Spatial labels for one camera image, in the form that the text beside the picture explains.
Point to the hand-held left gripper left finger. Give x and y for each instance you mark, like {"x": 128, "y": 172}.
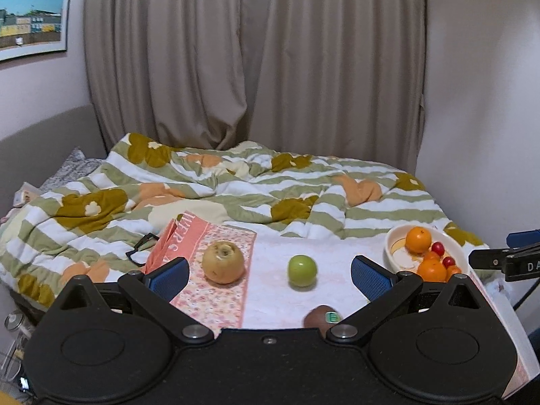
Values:
{"x": 168, "y": 277}

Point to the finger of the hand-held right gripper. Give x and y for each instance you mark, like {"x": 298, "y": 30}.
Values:
{"x": 525, "y": 238}
{"x": 485, "y": 258}

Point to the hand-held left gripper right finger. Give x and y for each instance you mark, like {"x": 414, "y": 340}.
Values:
{"x": 371, "y": 277}

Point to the tiny mandarin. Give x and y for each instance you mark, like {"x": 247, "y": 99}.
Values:
{"x": 454, "y": 271}

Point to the cream bowl with cartoon print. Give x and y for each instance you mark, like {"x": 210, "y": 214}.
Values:
{"x": 396, "y": 251}

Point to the red cherry tomato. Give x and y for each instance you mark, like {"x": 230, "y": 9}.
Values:
{"x": 438, "y": 248}
{"x": 448, "y": 261}

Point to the small mandarin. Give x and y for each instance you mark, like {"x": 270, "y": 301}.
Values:
{"x": 431, "y": 257}

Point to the large orange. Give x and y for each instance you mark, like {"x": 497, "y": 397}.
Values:
{"x": 430, "y": 271}

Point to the medium orange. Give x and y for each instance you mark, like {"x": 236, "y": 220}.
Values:
{"x": 417, "y": 239}

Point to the black eyeglasses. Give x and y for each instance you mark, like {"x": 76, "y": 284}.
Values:
{"x": 139, "y": 249}

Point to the brown kiwi with green sticker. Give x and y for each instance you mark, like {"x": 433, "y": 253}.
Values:
{"x": 317, "y": 318}

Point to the green apple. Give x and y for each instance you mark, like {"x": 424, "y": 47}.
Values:
{"x": 302, "y": 272}

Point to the pink floral tablecloth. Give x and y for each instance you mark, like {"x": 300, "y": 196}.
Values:
{"x": 274, "y": 303}

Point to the striped floral blanket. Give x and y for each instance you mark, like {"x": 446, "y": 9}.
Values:
{"x": 253, "y": 194}

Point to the grey patterned cloth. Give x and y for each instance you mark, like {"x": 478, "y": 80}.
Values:
{"x": 71, "y": 168}

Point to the small printed packet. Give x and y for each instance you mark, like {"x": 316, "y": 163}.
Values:
{"x": 26, "y": 195}

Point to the grey headboard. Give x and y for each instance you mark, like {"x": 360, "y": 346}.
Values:
{"x": 38, "y": 143}

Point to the beige curtain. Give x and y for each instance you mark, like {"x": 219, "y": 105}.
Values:
{"x": 253, "y": 59}

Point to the framed wall poster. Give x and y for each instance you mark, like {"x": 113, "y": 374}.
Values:
{"x": 31, "y": 19}

